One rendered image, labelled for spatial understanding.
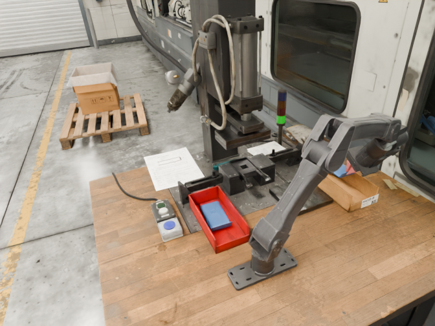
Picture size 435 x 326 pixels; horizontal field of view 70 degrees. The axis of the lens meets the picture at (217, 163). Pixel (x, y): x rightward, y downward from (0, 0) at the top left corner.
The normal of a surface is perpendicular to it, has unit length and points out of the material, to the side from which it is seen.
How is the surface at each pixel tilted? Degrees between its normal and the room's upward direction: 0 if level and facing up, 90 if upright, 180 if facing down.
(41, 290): 0
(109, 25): 90
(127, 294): 0
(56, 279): 0
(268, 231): 49
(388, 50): 90
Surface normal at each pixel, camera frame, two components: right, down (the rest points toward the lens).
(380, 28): -0.94, 0.23
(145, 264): -0.07, -0.84
